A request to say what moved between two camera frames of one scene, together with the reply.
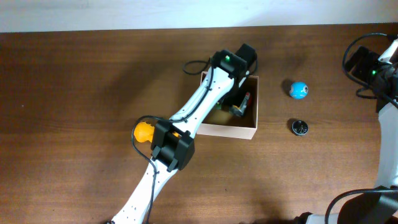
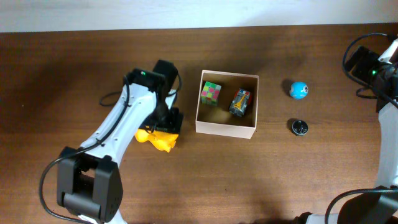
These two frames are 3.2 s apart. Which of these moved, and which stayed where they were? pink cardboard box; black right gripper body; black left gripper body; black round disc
Moved: black left gripper body
Stayed: pink cardboard box; black right gripper body; black round disc
